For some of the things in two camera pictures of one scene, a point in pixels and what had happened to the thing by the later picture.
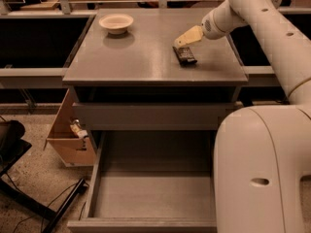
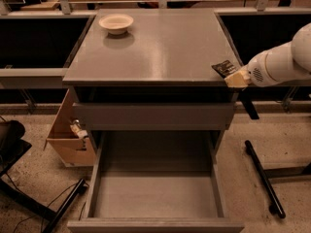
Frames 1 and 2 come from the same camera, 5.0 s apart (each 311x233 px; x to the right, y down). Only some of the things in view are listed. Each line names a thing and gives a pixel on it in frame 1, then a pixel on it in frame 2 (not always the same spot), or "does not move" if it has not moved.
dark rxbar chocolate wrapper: [185, 55] to [225, 68]
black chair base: [13, 148] does not move
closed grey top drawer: [152, 116] does not move
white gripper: [210, 25] to [258, 71]
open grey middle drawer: [152, 182] does not move
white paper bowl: [116, 23] does not move
